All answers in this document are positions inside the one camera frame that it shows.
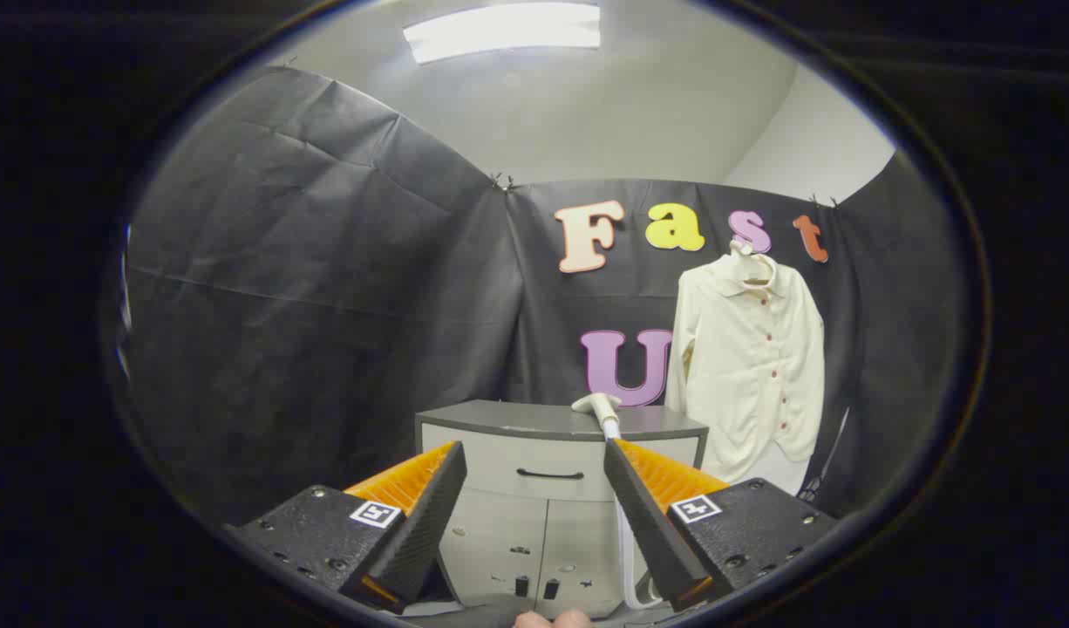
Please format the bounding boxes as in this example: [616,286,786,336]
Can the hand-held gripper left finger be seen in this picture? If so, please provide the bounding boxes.
[223,440,468,616]

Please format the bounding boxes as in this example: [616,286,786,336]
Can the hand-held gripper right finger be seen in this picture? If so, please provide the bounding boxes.
[603,438,841,613]

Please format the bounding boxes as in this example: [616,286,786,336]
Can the white garment steamer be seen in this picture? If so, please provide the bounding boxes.
[572,392,623,441]

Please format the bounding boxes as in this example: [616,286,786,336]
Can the cream button shirt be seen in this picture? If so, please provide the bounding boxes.
[665,247,826,496]

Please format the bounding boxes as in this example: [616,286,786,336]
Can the white clothes hanger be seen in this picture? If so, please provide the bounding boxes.
[731,237,775,289]

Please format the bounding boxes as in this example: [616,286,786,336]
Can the grey cabinet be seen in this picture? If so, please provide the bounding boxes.
[415,399,710,620]

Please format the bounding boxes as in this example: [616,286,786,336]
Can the black backdrop cloth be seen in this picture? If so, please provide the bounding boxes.
[120,65,958,524]

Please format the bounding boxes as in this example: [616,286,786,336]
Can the ceiling light panel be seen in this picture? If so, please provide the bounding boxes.
[402,2,603,65]

